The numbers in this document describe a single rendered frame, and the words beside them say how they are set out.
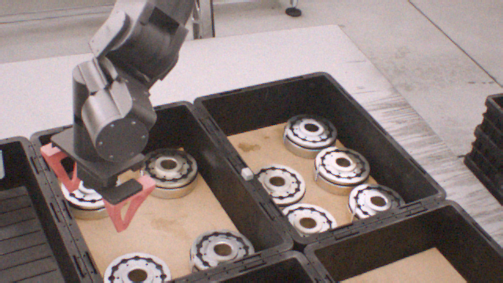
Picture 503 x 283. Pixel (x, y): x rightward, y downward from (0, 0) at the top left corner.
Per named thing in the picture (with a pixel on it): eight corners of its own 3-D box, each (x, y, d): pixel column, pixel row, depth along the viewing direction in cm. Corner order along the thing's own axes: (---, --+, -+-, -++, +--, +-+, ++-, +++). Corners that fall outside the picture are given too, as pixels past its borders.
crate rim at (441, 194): (189, 108, 138) (189, 97, 136) (324, 79, 151) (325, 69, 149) (296, 257, 112) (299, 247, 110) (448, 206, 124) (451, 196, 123)
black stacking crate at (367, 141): (187, 148, 144) (190, 101, 137) (316, 117, 156) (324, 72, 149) (288, 297, 118) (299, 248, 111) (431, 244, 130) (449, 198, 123)
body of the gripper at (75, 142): (103, 192, 84) (104, 140, 80) (49, 149, 89) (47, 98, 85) (145, 169, 89) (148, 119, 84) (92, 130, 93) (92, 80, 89)
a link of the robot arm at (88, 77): (116, 49, 84) (66, 54, 82) (134, 80, 79) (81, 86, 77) (115, 100, 88) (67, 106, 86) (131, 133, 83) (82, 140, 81)
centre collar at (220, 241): (201, 247, 117) (201, 244, 117) (227, 237, 120) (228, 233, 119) (217, 267, 114) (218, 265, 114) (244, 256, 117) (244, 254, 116)
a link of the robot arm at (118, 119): (174, 42, 86) (119, 4, 80) (210, 95, 78) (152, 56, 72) (109, 117, 88) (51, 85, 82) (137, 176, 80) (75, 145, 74)
